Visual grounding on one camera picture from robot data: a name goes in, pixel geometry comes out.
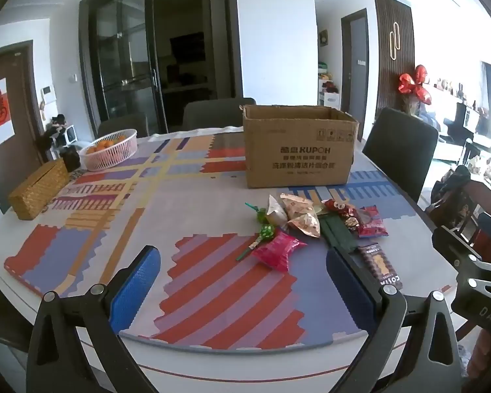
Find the red nut packet clear window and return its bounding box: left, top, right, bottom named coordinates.
left=357, top=206, right=390, bottom=239

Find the grey interior door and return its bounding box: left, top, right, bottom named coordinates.
left=341, top=8, right=370, bottom=117

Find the dark green snack packet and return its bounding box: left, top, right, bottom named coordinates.
left=318, top=215, right=344, bottom=250
left=333, top=215, right=360, bottom=254

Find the black piano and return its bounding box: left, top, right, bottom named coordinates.
left=444, top=102, right=479, bottom=140

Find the dark brown biscuit packet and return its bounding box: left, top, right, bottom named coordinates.
left=358, top=243, right=404, bottom=291

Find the gold loop wall ornament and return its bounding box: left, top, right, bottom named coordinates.
left=389, top=22, right=402, bottom=60

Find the pink plastic basket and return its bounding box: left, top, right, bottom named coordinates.
left=79, top=128, right=138, bottom=172

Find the pink pillow snack packet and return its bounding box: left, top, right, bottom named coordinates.
left=251, top=231, right=307, bottom=271

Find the dark grey dining chair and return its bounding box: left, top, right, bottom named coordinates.
left=183, top=97, right=257, bottom=129
left=97, top=117, right=150, bottom=140
left=362, top=107, right=440, bottom=203

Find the dark plush toy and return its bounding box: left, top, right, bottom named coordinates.
left=45, top=114, right=68, bottom=138

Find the small black box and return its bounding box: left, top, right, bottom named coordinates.
left=61, top=147, right=82, bottom=173

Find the black framed glass sliding door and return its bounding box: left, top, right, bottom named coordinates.
left=80, top=0, right=242, bottom=136

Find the colourful patterned table mat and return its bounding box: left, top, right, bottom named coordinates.
left=4, top=126, right=418, bottom=350

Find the woven rattan tissue box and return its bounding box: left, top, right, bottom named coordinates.
left=8, top=158, right=70, bottom=221

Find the red and white snack packet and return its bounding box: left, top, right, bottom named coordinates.
left=323, top=198, right=350, bottom=214

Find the brown cardboard box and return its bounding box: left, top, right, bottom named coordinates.
left=241, top=104, right=360, bottom=189

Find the white toy shelf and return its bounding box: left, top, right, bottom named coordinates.
left=318, top=62, right=341, bottom=107

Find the red foil balloon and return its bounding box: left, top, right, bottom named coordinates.
left=398, top=65, right=432, bottom=105

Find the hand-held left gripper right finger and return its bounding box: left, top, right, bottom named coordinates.
left=326, top=247, right=463, bottom=393

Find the dark slatted wall panel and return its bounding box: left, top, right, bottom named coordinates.
left=372, top=0, right=416, bottom=119

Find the brown entrance door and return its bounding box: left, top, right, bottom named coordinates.
left=0, top=41, right=45, bottom=214

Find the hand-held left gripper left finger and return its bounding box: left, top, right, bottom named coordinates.
left=27, top=245, right=162, bottom=393

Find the pile of oranges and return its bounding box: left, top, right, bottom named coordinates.
left=86, top=133, right=129, bottom=155

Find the wooden chair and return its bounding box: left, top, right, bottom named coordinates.
left=460, top=178, right=491, bottom=263

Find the dark patterned cloth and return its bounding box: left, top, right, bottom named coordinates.
left=427, top=166, right=472, bottom=230

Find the small white cabinet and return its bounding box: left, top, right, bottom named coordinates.
left=51, top=125, right=78, bottom=158

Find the green lollipop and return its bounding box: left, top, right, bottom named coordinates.
left=235, top=223, right=276, bottom=262
left=245, top=201, right=271, bottom=224

